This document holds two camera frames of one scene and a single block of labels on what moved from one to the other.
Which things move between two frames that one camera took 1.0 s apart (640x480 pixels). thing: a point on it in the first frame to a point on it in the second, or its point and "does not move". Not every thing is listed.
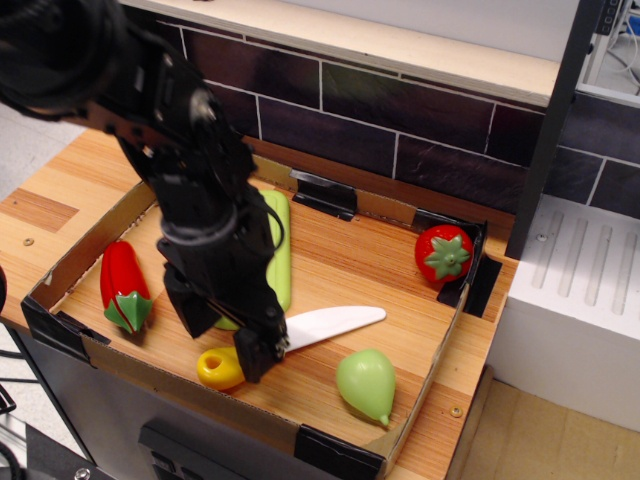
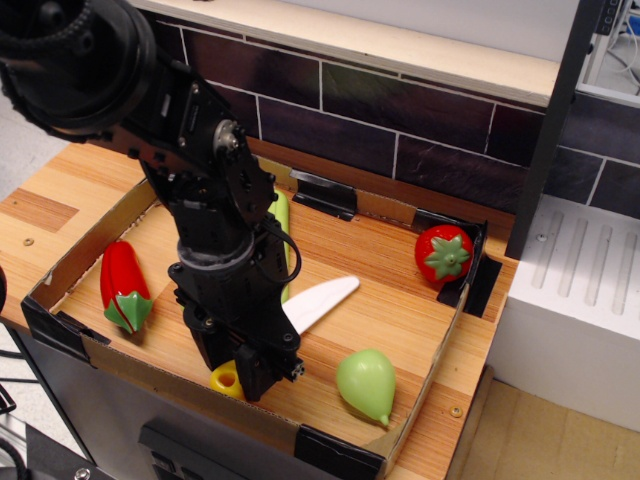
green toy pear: [367, 378] does not move
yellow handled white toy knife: [221, 368] to [224, 376]
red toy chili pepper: [124, 289] does not move
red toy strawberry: [444, 252] does not move
